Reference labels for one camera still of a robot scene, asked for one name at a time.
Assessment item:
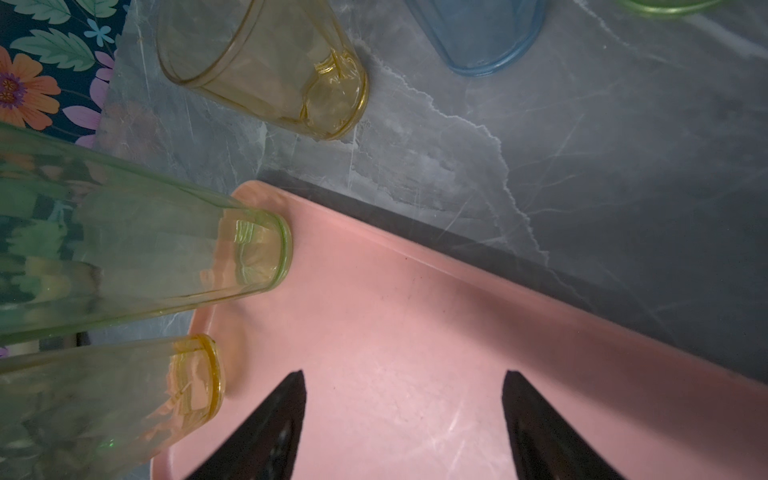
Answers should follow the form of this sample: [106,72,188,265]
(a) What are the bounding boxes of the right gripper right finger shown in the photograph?
[501,371,622,479]

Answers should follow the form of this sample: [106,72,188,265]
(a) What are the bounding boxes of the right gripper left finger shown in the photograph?
[189,370,307,480]

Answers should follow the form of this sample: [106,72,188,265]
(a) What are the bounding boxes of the yellow tall glass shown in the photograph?
[1,334,225,479]

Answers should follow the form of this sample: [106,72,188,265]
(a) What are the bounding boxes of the pink plastic tray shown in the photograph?
[151,181,767,479]

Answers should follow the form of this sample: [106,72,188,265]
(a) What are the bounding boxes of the light green tall glass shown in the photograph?
[1,124,293,345]

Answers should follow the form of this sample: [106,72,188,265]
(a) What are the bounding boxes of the blue tall glass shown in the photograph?
[406,0,548,77]

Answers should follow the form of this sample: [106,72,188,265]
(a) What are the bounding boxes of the short amber glass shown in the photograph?
[156,1,370,140]

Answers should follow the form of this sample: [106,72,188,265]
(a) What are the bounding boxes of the short green glass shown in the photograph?
[618,0,723,18]

